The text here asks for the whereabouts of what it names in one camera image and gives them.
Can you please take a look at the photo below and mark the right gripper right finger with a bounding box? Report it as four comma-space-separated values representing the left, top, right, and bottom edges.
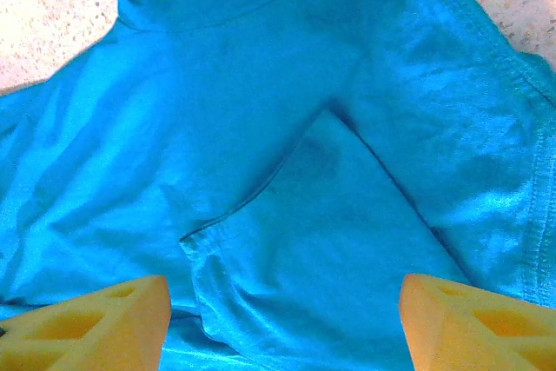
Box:
399, 273, 556, 371

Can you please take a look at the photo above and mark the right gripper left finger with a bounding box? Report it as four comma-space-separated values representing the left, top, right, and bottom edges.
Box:
0, 274, 173, 371

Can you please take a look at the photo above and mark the blue t-shirt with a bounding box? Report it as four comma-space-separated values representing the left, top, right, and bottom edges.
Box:
0, 0, 556, 371

